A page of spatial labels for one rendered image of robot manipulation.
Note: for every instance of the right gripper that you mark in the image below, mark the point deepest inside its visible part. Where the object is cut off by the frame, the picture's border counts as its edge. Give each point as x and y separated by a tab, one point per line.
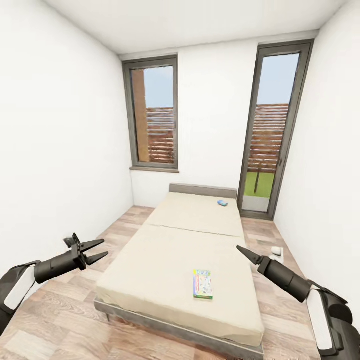
273	270

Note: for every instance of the bed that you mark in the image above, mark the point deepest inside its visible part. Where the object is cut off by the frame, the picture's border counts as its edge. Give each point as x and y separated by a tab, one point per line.
151	281

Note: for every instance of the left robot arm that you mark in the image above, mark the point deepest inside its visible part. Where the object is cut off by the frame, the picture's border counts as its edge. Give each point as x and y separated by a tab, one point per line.
17	282

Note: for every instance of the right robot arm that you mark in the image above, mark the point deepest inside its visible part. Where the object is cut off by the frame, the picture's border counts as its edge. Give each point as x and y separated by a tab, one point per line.
332	320

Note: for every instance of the fixed window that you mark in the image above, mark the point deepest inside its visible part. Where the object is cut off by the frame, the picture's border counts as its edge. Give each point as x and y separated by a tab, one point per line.
151	92

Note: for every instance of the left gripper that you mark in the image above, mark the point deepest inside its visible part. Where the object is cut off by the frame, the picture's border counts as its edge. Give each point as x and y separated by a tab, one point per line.
76	259

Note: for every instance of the door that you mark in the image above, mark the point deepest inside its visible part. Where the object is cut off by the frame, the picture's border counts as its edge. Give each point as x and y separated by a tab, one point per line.
278	83

